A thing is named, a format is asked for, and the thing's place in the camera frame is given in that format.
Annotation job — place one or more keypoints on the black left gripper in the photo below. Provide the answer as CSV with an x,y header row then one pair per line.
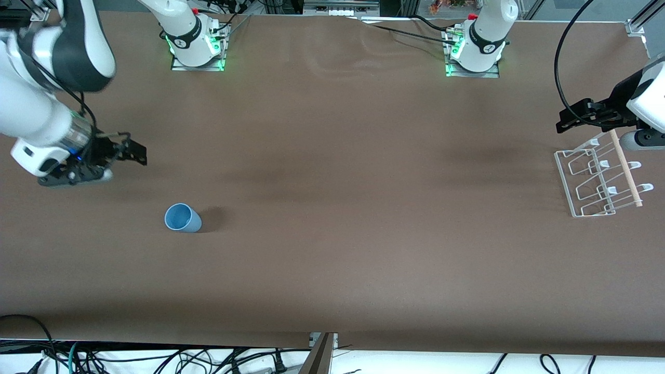
x,y
614,111

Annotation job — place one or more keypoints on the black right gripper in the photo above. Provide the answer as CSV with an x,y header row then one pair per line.
x,y
102,150

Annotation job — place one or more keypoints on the blue plastic cup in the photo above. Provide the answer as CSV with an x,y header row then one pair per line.
x,y
183,218

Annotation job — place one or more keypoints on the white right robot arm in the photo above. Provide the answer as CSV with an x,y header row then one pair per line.
x,y
31,104

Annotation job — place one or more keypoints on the brown table cover sheet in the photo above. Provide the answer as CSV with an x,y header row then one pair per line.
x,y
332,208

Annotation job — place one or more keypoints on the grey power strip box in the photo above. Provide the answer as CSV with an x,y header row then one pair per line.
x,y
337,6

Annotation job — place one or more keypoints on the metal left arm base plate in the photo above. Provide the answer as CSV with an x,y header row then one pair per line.
x,y
493,75

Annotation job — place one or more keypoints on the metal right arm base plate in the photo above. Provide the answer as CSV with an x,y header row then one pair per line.
x,y
179,67

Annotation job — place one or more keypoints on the aluminium frame profile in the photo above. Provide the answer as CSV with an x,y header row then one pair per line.
x,y
636,26

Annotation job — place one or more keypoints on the grey table leg post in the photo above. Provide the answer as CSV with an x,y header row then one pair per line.
x,y
319,358

